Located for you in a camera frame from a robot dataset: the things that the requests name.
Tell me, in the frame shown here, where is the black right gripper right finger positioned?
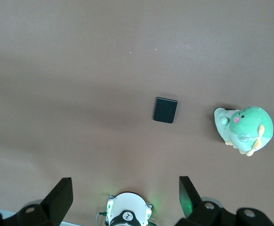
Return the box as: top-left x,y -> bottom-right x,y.
174,176 -> 222,226

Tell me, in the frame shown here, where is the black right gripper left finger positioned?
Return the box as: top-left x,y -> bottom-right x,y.
16,178 -> 73,226

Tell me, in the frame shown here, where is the black phone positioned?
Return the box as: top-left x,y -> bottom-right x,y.
153,97 -> 178,124

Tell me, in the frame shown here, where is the green plush dinosaur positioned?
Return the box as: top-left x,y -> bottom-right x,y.
213,105 -> 274,157

